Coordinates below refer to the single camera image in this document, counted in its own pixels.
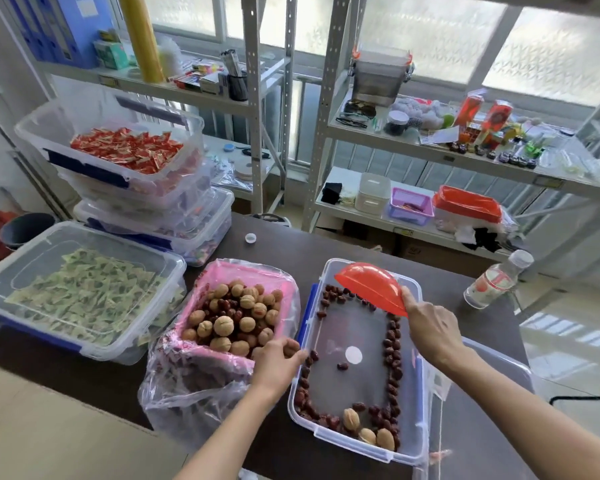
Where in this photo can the pink plastic basket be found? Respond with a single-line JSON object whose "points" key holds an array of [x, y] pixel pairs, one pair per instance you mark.
{"points": [[285, 294]]}

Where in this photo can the white tape roll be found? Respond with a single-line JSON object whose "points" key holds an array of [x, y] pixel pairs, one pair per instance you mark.
{"points": [[250, 171]]}

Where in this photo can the clear plastic bag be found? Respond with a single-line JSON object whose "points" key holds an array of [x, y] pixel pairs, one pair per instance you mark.
{"points": [[190, 394]]}

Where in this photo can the person's left thumb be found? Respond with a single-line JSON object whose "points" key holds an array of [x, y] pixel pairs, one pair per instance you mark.
{"points": [[296, 358]]}

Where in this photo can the brown walnut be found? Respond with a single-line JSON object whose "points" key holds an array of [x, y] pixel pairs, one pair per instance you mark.
{"points": [[351, 419], [385, 439], [367, 436]]}

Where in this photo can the row of small dark bottles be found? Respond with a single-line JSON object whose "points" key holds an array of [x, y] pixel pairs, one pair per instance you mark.
{"points": [[505, 157]]}

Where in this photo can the heap of walnuts and dates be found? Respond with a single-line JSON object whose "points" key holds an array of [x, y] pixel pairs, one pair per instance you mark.
{"points": [[235, 319]]}

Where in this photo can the clear bin of green candies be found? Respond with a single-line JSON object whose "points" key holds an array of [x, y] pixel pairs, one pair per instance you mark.
{"points": [[35, 254]]}

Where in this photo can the person's left forearm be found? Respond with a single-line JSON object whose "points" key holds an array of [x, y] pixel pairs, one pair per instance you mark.
{"points": [[230, 434]]}

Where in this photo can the clear bin of red packets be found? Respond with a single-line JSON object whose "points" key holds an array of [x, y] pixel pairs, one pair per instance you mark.
{"points": [[130, 114]]}

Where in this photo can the dark grey bucket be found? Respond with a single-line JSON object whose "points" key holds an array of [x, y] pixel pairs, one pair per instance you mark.
{"points": [[25, 229]]}

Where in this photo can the person's left hand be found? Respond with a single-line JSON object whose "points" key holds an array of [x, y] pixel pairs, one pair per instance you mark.
{"points": [[272, 367]]}

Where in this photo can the blue file folders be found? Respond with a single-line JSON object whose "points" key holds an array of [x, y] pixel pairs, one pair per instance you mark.
{"points": [[65, 29]]}

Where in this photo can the container with red lid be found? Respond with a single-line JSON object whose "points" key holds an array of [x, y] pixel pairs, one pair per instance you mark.
{"points": [[467, 204]]}

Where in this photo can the purple plastic basket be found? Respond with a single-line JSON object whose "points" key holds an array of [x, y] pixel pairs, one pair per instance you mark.
{"points": [[411, 207]]}

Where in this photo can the clear water bottle red label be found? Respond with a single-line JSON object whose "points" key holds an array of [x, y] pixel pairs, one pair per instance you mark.
{"points": [[495, 282]]}

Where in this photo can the grey metal shelf rack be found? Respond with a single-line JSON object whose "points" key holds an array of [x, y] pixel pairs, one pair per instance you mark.
{"points": [[330, 119], [252, 104]]}

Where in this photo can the clear plastic bin lid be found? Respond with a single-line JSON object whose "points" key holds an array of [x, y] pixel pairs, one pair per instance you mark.
{"points": [[485, 374]]}

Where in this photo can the red snack pouch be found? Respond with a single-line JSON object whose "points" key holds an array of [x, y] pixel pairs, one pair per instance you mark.
{"points": [[469, 109], [497, 116]]}

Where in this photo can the black chair base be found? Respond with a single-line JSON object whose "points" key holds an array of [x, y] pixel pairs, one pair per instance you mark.
{"points": [[595, 392]]}

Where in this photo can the red plastic scoop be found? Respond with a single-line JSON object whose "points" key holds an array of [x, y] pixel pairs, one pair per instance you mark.
{"points": [[372, 287]]}

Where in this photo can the clear bin with blue latches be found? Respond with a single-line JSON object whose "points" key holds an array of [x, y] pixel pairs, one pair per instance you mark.
{"points": [[352, 384]]}

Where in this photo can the bag of white cotton balls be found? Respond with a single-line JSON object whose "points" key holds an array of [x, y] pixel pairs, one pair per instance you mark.
{"points": [[417, 112]]}

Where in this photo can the black jar white lid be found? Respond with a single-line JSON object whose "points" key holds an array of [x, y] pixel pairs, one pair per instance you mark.
{"points": [[397, 122]]}

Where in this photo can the pile of red dates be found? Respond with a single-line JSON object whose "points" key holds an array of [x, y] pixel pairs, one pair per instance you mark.
{"points": [[392, 364]]}

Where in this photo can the white lunch box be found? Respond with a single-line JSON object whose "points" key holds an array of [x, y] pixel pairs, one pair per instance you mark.
{"points": [[372, 193]]}

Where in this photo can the pile of green wrapped candies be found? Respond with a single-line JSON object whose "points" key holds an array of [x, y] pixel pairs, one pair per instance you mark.
{"points": [[90, 294]]}

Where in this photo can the clear storage bin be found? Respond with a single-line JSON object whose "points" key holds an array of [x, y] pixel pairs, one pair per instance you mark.
{"points": [[180, 194], [205, 229]]}

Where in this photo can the person's right thumb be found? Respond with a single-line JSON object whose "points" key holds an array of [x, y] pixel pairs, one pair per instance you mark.
{"points": [[408, 300]]}

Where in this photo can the black pen cup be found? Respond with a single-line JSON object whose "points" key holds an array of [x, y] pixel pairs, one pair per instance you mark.
{"points": [[238, 87]]}

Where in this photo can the yellow roll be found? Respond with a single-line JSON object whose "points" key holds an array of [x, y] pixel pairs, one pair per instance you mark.
{"points": [[142, 39]]}

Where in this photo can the green box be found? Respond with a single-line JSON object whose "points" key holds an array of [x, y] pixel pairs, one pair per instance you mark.
{"points": [[111, 54]]}

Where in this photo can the black cloth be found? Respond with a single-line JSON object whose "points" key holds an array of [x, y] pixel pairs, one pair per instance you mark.
{"points": [[332, 193]]}

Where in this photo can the person's right forearm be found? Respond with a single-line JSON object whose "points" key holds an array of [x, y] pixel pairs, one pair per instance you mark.
{"points": [[520, 419]]}

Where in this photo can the person's right hand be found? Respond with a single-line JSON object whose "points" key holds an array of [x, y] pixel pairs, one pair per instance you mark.
{"points": [[432, 329]]}

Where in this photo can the clear container with orange latches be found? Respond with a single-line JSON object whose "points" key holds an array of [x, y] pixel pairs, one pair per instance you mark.
{"points": [[380, 77]]}

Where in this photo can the pile of red snack packets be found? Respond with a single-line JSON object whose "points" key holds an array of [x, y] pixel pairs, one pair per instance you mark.
{"points": [[127, 150]]}

